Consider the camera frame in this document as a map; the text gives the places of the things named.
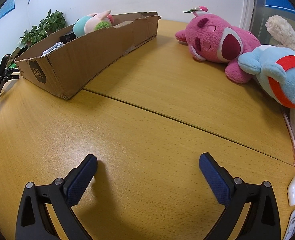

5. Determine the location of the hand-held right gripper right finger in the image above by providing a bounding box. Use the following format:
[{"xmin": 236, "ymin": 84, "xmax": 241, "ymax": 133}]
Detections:
[{"xmin": 199, "ymin": 152, "xmax": 281, "ymax": 240}]

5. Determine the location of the pastel pink blue plush toy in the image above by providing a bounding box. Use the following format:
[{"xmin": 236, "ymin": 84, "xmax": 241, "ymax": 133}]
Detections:
[{"xmin": 73, "ymin": 10, "xmax": 114, "ymax": 37}]

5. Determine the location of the blue framed wall notice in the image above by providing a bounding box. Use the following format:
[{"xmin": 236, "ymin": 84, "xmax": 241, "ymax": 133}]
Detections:
[{"xmin": 0, "ymin": 0, "xmax": 15, "ymax": 20}]

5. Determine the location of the small potted plant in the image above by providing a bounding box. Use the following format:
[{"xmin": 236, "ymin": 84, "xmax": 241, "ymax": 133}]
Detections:
[{"xmin": 19, "ymin": 26, "xmax": 48, "ymax": 47}]

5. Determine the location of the wooden desktop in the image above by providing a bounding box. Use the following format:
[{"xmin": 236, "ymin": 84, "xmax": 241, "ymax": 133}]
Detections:
[{"xmin": 0, "ymin": 19, "xmax": 295, "ymax": 240}]

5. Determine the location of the black rectangular box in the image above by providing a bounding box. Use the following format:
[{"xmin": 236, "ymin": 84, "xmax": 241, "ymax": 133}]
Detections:
[{"xmin": 60, "ymin": 30, "xmax": 77, "ymax": 42}]

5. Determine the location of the pink plush bear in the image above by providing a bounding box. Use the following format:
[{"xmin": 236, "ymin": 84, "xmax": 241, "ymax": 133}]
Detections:
[{"xmin": 175, "ymin": 5, "xmax": 261, "ymax": 84}]

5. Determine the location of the long cardboard box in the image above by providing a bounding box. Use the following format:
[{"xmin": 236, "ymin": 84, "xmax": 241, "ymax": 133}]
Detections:
[{"xmin": 14, "ymin": 11, "xmax": 161, "ymax": 100}]

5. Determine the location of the large potted plant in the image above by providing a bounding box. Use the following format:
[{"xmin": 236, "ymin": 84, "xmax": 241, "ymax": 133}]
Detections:
[{"xmin": 39, "ymin": 9, "xmax": 67, "ymax": 34}]

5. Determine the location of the white plastic item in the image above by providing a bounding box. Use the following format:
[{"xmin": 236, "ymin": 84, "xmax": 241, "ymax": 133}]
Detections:
[{"xmin": 41, "ymin": 42, "xmax": 64, "ymax": 57}]

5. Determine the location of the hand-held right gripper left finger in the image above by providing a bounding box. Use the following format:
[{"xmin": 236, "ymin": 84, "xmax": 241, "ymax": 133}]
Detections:
[{"xmin": 15, "ymin": 154, "xmax": 98, "ymax": 240}]

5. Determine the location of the blue plush toy red band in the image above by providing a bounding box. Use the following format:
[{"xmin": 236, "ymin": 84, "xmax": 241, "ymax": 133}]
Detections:
[{"xmin": 237, "ymin": 44, "xmax": 295, "ymax": 109}]

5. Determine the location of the cream shaggy plush toy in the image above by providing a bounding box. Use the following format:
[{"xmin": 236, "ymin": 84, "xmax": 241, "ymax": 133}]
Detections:
[{"xmin": 265, "ymin": 15, "xmax": 295, "ymax": 62}]

